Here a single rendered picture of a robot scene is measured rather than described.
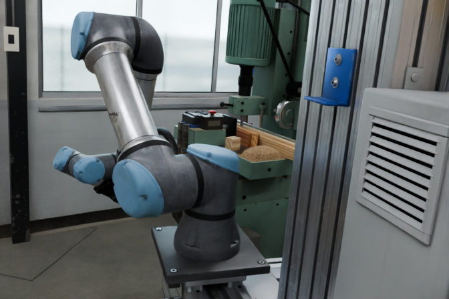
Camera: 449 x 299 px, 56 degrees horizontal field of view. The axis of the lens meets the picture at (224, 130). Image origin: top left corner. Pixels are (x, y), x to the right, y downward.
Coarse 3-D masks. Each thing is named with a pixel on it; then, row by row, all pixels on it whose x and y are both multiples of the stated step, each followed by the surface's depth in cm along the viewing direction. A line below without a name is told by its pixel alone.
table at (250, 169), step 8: (176, 128) 184; (176, 136) 184; (240, 152) 148; (240, 160) 142; (248, 160) 139; (272, 160) 141; (280, 160) 143; (288, 160) 144; (240, 168) 142; (248, 168) 138; (256, 168) 138; (264, 168) 140; (272, 168) 141; (280, 168) 143; (288, 168) 145; (248, 176) 138; (256, 176) 138; (264, 176) 140; (272, 176) 142
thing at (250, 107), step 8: (232, 96) 166; (240, 96) 167; (248, 96) 169; (256, 96) 172; (240, 104) 163; (248, 104) 165; (256, 104) 167; (232, 112) 166; (240, 112) 164; (248, 112) 166; (256, 112) 168; (264, 112) 170
